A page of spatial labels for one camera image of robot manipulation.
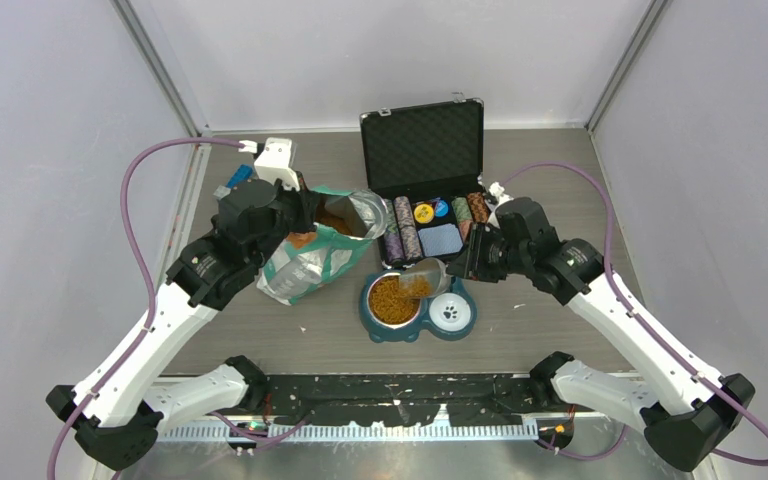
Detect yellow big blind button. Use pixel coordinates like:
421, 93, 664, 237
413, 203, 435, 224

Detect green pet food bag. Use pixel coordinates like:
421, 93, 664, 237
256, 186, 387, 306

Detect blue small blind button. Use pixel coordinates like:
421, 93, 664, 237
434, 199, 450, 218

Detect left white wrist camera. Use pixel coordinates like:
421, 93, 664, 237
238, 137, 301, 190

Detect black poker chip case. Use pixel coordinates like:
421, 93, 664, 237
359, 98, 488, 268

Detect teal double pet bowl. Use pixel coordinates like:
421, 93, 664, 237
359, 270, 478, 343

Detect blue lego brick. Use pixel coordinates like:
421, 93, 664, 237
226, 164, 254, 189

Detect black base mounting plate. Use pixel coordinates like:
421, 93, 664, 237
202, 374, 597, 429

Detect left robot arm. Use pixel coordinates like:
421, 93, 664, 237
46, 180, 319, 472

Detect white lego brick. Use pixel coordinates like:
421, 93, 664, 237
213, 186, 231, 200

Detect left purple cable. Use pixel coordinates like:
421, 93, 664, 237
46, 137, 312, 480

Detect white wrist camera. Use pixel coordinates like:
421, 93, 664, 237
485, 182, 513, 212
238, 137, 301, 190

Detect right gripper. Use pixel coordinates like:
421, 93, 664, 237
446, 221, 531, 284

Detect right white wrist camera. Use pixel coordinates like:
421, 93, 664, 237
485, 182, 513, 212

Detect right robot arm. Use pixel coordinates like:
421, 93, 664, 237
447, 197, 756, 472

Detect blue card deck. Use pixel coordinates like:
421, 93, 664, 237
418, 223, 463, 257

